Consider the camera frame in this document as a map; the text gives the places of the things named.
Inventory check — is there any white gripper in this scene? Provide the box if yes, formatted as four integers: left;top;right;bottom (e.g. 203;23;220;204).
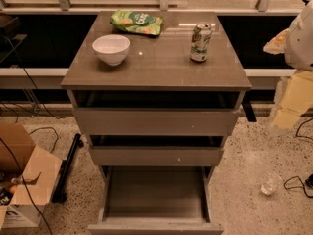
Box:
267;70;313;135

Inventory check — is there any grey bottom drawer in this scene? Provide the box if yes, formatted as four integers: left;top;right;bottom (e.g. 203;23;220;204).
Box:
88;166;223;235

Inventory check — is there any grey drawer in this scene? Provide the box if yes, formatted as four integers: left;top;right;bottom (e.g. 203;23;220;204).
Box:
88;166;223;235
89;135;224;166
71;90;242;137

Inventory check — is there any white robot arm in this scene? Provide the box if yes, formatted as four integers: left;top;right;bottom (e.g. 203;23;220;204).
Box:
263;1;313;135

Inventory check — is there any grey drawer cabinet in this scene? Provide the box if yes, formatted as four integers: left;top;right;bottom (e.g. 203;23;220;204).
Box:
61;10;253;181

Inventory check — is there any grey middle drawer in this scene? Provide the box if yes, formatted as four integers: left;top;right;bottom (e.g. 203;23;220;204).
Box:
89;135;224;166

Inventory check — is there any grey top drawer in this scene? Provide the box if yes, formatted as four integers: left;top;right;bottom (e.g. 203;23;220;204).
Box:
71;90;242;137

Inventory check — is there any clear plastic cup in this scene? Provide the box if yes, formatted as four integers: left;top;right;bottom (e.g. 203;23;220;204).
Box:
260;173;282;196

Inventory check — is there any green white soda can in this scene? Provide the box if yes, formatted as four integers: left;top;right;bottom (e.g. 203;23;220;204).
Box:
190;23;212;62

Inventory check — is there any green snack bag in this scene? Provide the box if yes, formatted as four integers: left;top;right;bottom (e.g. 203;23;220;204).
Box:
110;10;162;36

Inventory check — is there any white ceramic bowl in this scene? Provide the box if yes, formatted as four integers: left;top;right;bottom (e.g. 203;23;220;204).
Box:
92;34;130;66

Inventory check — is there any black folded tripod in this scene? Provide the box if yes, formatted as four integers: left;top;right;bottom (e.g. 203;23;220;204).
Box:
52;133;84;203

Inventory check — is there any open cardboard box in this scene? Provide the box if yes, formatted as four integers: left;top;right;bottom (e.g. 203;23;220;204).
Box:
0;123;62;229

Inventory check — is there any black floor cable left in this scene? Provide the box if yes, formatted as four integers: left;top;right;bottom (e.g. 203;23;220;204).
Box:
0;32;61;235

